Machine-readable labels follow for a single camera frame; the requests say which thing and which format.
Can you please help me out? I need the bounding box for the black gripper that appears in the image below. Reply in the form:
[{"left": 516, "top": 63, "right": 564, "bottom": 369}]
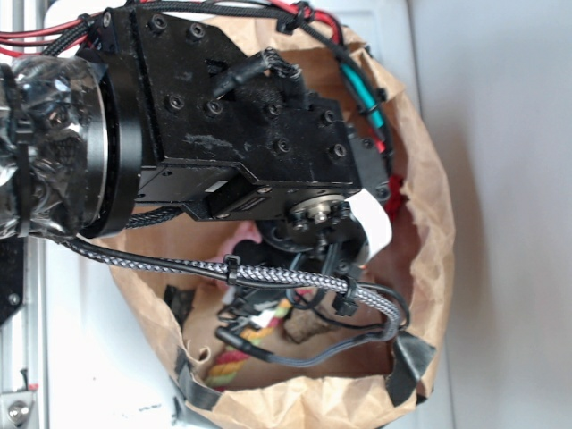
[{"left": 215, "top": 187, "right": 372, "bottom": 354}]

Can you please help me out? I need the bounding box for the brown rock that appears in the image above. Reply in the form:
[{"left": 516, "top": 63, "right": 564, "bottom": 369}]
[{"left": 283, "top": 309, "right": 331, "bottom": 344}]

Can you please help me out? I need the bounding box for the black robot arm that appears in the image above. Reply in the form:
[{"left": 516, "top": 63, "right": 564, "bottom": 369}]
[{"left": 1, "top": 2, "right": 369, "bottom": 292}]

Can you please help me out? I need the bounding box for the pink plush bunny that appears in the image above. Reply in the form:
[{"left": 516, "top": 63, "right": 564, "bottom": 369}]
[{"left": 210, "top": 221, "right": 262, "bottom": 263}]

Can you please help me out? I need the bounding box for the red crumpled cloth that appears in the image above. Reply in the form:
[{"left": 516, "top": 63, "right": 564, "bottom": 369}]
[{"left": 385, "top": 174, "right": 407, "bottom": 223}]

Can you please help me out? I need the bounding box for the brown paper bag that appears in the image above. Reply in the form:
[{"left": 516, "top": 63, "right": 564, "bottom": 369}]
[{"left": 111, "top": 27, "right": 455, "bottom": 428}]

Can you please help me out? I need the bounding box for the black mounting plate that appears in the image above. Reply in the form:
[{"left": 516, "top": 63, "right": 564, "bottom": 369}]
[{"left": 0, "top": 238, "right": 27, "bottom": 327}]

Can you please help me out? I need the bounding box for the white ribbon cable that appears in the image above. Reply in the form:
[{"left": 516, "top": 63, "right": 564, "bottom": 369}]
[{"left": 355, "top": 188, "right": 394, "bottom": 265}]

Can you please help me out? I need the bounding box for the grey braided cable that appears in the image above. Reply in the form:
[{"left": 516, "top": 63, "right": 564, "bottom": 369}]
[{"left": 44, "top": 235, "right": 412, "bottom": 366}]

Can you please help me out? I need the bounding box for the red yellow green rope toy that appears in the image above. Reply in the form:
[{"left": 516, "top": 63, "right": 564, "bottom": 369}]
[{"left": 206, "top": 299, "right": 291, "bottom": 391}]

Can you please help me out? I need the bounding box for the aluminium frame rail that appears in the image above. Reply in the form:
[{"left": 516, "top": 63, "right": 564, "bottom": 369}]
[{"left": 0, "top": 0, "right": 51, "bottom": 429}]

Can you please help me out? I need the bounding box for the metal corner bracket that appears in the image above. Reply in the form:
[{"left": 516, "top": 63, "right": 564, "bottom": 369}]
[{"left": 1, "top": 391, "right": 39, "bottom": 429}]

